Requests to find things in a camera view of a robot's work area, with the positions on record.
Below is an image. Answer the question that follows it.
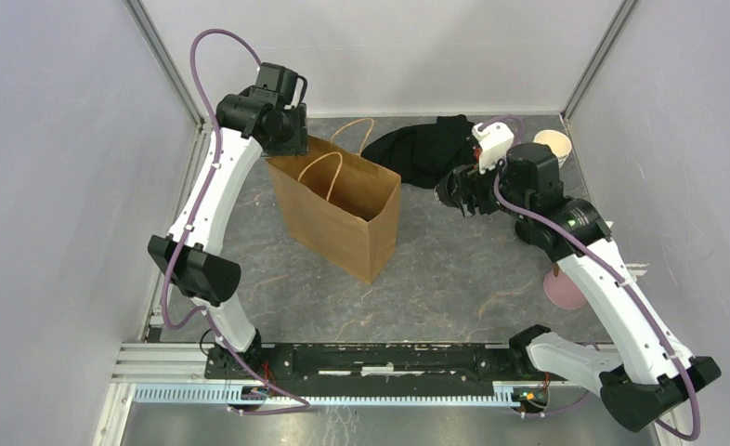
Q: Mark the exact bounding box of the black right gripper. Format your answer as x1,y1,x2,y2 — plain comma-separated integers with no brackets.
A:
453,149,533,222

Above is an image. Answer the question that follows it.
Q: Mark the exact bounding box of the black paper coffee cup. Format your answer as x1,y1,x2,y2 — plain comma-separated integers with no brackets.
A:
434,170,463,210

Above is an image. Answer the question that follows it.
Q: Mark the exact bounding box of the brown paper bag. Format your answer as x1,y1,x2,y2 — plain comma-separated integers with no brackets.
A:
266,136,401,283

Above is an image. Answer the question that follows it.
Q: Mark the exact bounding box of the stack of white paper cups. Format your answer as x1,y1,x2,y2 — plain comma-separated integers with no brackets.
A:
533,129,573,167

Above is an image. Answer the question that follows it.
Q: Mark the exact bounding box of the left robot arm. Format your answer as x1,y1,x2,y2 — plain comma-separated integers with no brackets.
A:
148,62,308,379

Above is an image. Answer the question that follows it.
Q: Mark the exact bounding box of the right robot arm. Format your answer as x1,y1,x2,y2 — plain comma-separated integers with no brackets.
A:
435,143,721,440

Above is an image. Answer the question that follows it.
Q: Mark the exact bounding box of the black cloth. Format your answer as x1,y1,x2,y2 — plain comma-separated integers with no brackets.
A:
361,114,476,189

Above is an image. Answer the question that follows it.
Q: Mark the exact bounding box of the pink straw holder cup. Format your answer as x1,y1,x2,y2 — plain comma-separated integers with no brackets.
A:
542,264,587,310

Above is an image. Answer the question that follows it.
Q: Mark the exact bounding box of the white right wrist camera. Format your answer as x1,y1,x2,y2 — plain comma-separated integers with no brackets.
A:
472,121,515,175

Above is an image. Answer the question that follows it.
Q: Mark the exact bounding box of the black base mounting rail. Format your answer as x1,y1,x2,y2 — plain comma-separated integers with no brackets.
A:
204,343,558,400

